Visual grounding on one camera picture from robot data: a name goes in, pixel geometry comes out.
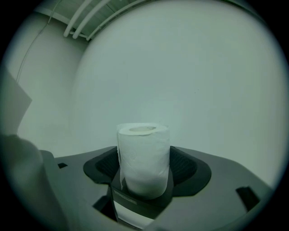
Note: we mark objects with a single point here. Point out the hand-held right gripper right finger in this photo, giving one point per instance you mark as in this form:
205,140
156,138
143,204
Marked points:
216,187

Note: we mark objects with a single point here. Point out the person's grey shirt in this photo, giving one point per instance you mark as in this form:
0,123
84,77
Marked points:
18,171

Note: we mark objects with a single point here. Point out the thin white ceiling pipe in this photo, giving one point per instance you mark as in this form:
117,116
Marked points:
106,24

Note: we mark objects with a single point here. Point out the white toilet paper roll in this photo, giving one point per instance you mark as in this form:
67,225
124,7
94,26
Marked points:
144,158

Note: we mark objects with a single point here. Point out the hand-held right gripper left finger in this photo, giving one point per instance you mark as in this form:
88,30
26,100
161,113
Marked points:
76,180

